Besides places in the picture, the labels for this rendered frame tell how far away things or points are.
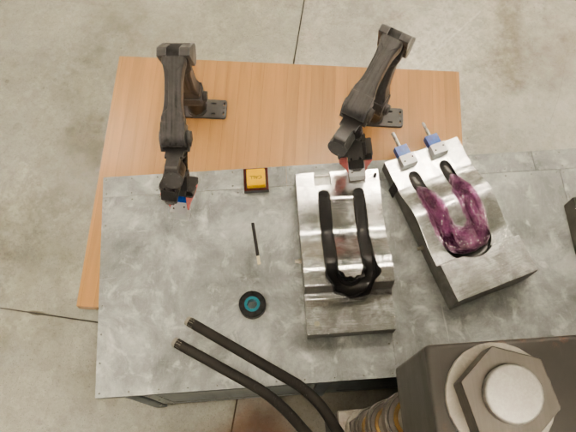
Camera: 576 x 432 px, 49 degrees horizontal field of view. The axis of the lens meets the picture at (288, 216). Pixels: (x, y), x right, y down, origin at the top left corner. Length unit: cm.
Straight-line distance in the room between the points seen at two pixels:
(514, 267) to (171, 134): 105
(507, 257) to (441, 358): 128
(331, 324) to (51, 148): 181
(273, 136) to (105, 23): 160
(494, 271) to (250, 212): 76
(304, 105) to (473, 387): 163
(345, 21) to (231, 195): 160
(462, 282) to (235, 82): 102
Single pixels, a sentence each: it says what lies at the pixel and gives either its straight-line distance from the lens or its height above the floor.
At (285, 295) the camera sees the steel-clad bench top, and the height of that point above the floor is 80.
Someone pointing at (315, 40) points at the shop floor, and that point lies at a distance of 332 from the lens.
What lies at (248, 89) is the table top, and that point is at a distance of 223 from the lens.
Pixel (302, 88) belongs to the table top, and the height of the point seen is 80.
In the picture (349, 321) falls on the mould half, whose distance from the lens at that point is 187.
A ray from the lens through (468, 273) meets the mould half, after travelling 192.
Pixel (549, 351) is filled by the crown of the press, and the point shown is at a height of 201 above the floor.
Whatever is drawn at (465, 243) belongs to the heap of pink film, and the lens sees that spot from 196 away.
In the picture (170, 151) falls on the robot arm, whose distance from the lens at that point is 175.
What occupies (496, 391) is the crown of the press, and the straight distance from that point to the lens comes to 67.
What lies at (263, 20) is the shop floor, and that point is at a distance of 340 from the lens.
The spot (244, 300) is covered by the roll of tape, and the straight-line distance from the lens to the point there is 190.
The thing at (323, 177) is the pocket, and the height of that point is 86.
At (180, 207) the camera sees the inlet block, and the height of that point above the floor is 95.
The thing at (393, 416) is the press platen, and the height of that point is 154.
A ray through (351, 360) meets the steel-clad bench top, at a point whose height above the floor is 80.
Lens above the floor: 269
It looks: 70 degrees down
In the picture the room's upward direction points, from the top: straight up
